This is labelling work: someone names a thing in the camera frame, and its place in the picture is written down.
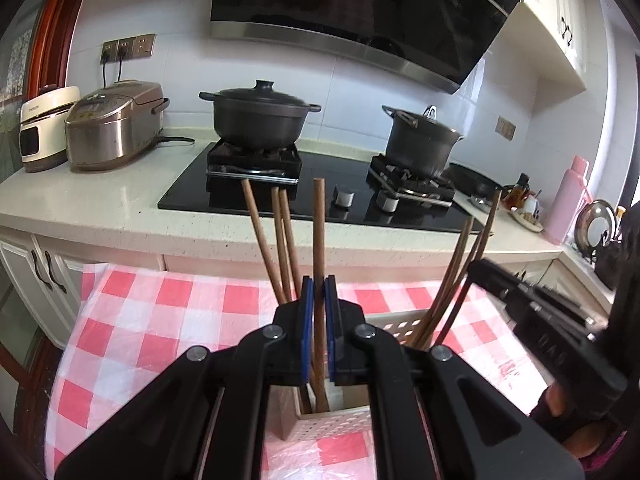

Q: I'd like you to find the white cabinet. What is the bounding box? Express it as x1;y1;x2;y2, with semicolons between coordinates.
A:
0;232;167;351
505;0;596;92
510;259;561;283

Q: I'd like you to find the black casserole pot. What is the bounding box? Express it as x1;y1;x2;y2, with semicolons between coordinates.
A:
199;79;322;150

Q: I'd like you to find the black frying pan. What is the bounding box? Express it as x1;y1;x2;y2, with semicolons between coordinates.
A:
445;162;502;199

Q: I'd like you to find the cream white cooker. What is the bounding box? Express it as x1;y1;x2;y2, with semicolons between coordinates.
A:
19;86;81;173

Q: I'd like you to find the black burner grate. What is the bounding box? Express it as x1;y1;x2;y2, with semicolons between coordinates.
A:
367;155;456;206
206;141;303;182

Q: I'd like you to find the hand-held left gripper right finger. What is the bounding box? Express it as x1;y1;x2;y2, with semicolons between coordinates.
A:
324;275;586;480

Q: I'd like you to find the silver rice cooker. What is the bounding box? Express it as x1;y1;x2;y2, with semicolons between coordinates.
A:
65;80;171;171

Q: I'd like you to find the wooden framed glass door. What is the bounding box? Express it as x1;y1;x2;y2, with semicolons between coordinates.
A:
0;0;94;181

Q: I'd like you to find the tall black stock pot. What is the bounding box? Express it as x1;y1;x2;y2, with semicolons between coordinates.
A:
382;104;465;179

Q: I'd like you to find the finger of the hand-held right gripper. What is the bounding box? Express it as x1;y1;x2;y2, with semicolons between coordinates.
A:
467;259;599;329

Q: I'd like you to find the pink thermos bottle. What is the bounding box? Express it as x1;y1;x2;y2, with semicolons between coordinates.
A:
542;156;591;246

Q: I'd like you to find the black range hood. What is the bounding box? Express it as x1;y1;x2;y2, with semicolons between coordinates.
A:
209;0;530;95

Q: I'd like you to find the white upper cabinet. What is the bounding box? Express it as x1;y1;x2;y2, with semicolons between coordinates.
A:
505;0;596;92

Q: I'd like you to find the black glass gas stove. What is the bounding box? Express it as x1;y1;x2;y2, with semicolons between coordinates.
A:
157;140;496;233

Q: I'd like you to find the white perforated plastic basket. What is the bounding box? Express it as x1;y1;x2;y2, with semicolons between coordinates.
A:
270;310;428;443

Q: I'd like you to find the red white checkered tablecloth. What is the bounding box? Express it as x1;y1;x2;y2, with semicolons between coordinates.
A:
47;262;551;480

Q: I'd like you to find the black casserole lid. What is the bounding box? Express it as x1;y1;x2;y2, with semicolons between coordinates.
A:
212;79;312;107

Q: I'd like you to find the gold wall outlet strip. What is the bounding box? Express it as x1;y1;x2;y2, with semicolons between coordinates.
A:
102;34;157;63

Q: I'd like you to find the white lower cabinet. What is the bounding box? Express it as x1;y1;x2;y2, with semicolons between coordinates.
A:
510;259;561;283
0;232;167;351

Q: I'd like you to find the glass pot lid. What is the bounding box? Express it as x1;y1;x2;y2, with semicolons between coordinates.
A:
575;199;617;257

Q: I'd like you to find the brown wooden chopstick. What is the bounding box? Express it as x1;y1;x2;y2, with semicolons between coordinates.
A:
415;191;502;351
312;177;332;413
435;275;473;348
402;217;475;351
271;186;296;303
241;179;288;306
279;189;303;301

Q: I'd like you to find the white speckled countertop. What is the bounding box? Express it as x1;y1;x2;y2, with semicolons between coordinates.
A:
0;125;616;311

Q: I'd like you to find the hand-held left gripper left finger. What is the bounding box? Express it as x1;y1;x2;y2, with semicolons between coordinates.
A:
55;276;315;480

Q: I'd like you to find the person's right hand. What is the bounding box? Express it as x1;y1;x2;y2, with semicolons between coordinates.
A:
532;385;627;462

